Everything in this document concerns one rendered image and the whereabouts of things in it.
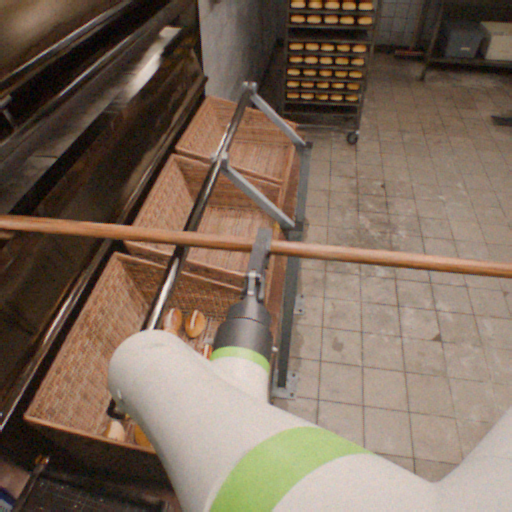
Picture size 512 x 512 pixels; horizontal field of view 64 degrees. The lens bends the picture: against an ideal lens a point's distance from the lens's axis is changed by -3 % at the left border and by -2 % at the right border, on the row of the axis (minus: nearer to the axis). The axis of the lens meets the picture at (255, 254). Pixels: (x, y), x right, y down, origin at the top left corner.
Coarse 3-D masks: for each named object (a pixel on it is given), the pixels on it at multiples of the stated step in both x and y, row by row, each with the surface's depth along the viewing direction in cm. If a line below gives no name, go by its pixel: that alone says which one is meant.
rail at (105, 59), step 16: (176, 0) 125; (160, 16) 114; (144, 32) 105; (112, 48) 92; (96, 64) 85; (80, 80) 80; (64, 96) 75; (32, 112) 70; (48, 112) 71; (16, 128) 65; (32, 128) 68; (0, 144) 62; (16, 144) 64; (0, 160) 61
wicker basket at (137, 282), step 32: (128, 256) 130; (96, 288) 119; (128, 288) 134; (192, 288) 135; (224, 288) 133; (96, 320) 118; (128, 320) 133; (224, 320) 143; (64, 352) 105; (64, 384) 103; (96, 384) 115; (32, 416) 93; (64, 416) 103; (96, 416) 114; (64, 448) 101; (96, 448) 98; (128, 448) 93
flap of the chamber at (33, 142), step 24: (168, 0) 137; (192, 0) 138; (120, 24) 123; (96, 48) 105; (48, 72) 98; (72, 72) 92; (24, 96) 86; (48, 96) 82; (72, 96) 78; (0, 120) 77; (48, 120) 71; (24, 144) 66; (0, 168) 61
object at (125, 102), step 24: (168, 48) 169; (144, 72) 150; (120, 96) 135; (144, 96) 144; (96, 120) 123; (120, 120) 128; (72, 144) 113; (96, 144) 116; (48, 168) 104; (72, 168) 105; (48, 192) 97; (0, 240) 85; (24, 240) 90; (0, 264) 83
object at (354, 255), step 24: (0, 216) 86; (24, 216) 86; (144, 240) 83; (168, 240) 82; (192, 240) 82; (216, 240) 81; (240, 240) 81; (384, 264) 79; (408, 264) 78; (432, 264) 77; (456, 264) 77; (480, 264) 77; (504, 264) 76
